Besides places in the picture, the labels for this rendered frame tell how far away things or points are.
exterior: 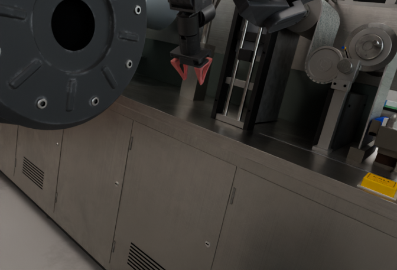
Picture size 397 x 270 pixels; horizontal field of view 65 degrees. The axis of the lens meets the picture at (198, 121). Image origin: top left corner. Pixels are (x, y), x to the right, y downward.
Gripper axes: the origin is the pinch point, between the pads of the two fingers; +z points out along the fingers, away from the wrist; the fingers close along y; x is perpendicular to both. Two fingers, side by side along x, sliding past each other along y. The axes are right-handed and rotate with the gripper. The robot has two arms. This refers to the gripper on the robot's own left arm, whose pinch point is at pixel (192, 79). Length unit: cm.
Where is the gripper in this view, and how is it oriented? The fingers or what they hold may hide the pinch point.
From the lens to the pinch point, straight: 93.5
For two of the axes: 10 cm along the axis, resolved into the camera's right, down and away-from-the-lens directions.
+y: -8.4, -2.9, 4.6
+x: -5.4, 5.5, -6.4
